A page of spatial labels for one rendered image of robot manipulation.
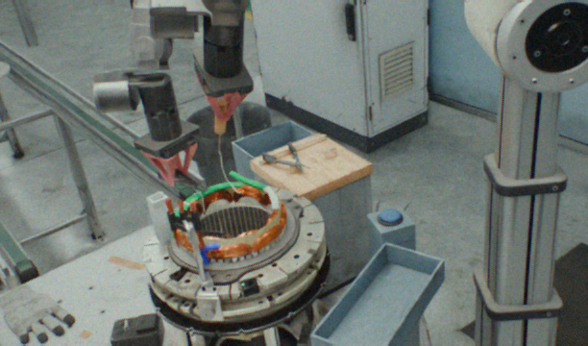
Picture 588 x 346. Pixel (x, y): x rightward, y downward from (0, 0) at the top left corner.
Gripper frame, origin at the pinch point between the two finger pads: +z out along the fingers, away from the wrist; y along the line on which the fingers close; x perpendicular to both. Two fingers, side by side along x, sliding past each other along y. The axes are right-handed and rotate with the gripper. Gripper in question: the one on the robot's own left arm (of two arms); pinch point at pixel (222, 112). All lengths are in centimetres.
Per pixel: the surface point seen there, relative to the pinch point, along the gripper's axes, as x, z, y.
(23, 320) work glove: -39, 66, -16
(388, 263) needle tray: 24.7, 23.5, 20.3
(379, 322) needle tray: 16.3, 20.4, 31.7
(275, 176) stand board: 15.8, 31.2, -11.8
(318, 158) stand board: 26.8, 31.0, -14.2
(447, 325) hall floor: 94, 139, -17
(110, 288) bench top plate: -20, 68, -20
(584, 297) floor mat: 144, 129, -8
